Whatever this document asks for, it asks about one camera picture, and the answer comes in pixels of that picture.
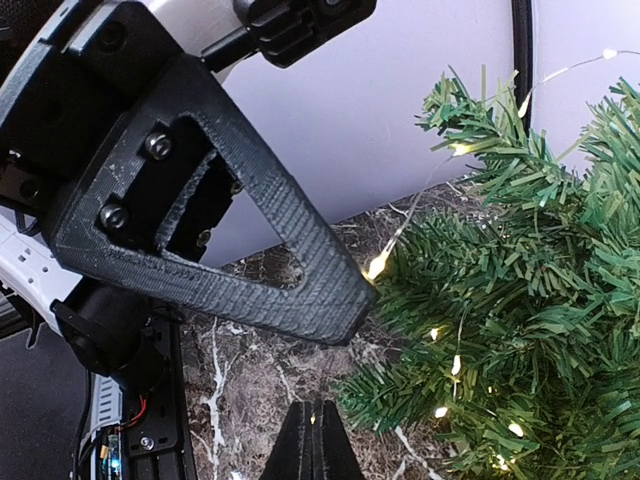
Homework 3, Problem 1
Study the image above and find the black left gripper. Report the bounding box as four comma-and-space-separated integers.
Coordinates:
0, 0, 241, 231

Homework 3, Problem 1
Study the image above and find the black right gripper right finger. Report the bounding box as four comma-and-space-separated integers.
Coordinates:
46, 54, 375, 345

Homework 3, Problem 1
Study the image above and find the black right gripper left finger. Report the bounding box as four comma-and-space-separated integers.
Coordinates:
260, 400, 364, 480

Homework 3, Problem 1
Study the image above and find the white fairy light string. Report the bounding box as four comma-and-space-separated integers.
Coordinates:
365, 48, 621, 471

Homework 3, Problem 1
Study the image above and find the small green christmas tree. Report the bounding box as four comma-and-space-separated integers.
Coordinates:
337, 73, 639, 479

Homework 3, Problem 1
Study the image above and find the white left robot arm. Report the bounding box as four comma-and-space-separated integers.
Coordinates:
1, 1, 375, 345

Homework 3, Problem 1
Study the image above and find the white perforated cable tray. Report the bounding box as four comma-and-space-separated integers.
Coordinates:
83, 375, 125, 480

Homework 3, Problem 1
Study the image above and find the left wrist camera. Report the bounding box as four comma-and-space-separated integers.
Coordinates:
201, 0, 377, 73

